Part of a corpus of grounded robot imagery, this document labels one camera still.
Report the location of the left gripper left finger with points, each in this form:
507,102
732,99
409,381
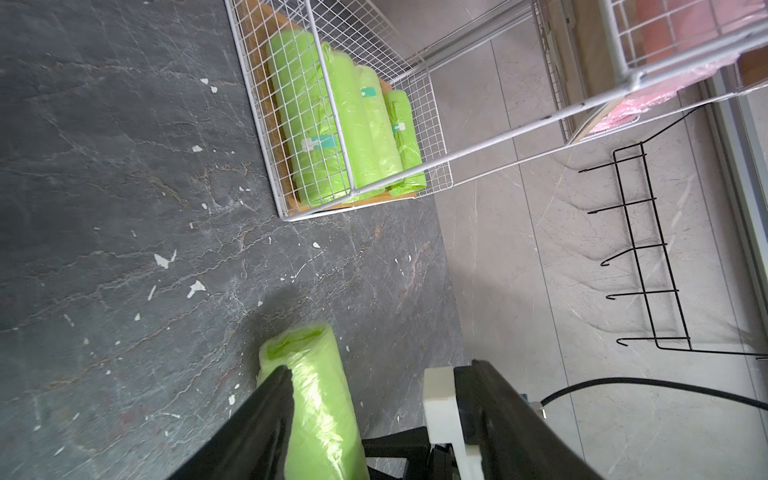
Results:
253,443

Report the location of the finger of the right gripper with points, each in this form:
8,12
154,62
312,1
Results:
413,445

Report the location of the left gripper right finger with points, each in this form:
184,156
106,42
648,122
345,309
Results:
511,438

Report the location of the green roll bottom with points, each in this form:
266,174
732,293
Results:
325,441

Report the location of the green roll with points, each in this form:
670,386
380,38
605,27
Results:
325,441
403,128
352,115
386,159
317,164

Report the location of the pink roll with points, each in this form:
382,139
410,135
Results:
646,51

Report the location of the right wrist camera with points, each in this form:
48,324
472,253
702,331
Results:
443,420

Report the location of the black wall hook rack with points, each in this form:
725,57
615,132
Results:
680,339

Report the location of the white three-tier wire shelf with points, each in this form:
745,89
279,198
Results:
511,71

